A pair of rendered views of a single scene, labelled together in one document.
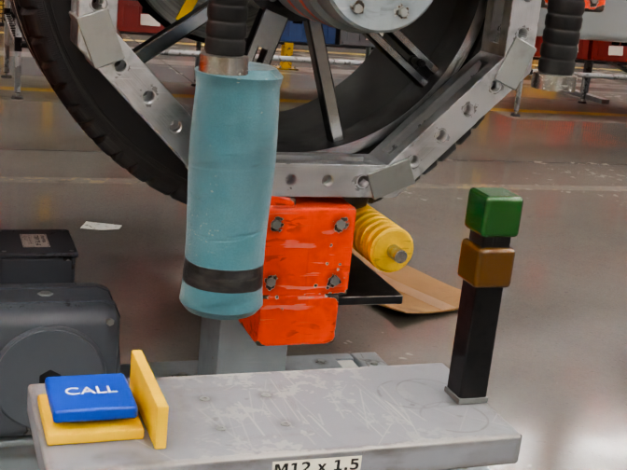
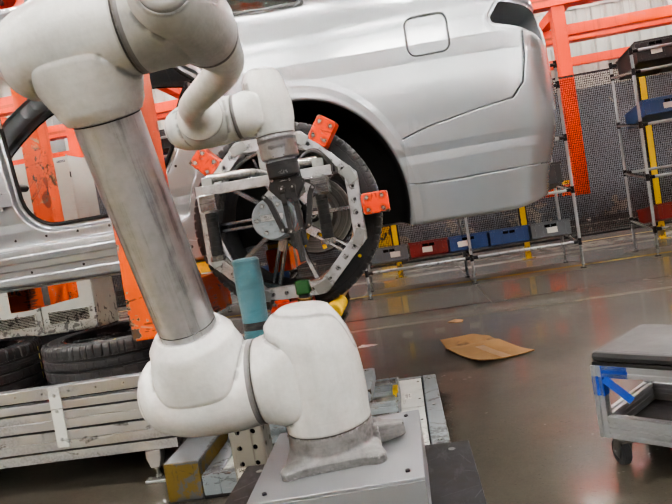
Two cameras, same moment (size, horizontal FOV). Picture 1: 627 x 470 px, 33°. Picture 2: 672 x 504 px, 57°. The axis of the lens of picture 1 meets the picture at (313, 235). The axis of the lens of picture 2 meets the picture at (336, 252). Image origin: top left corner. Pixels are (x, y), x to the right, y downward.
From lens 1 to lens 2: 123 cm
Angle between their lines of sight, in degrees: 30
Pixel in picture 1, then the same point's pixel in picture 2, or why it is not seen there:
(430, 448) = not seen: hidden behind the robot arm
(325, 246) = not seen: hidden behind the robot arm
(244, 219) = (251, 306)
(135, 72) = (227, 267)
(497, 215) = (299, 287)
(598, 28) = (474, 210)
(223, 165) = (240, 289)
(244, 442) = not seen: hidden behind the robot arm
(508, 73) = (356, 240)
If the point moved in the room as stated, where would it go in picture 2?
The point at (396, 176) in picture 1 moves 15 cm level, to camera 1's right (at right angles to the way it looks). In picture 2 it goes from (324, 285) to (365, 281)
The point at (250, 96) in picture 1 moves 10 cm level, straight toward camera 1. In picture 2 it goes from (243, 267) to (225, 271)
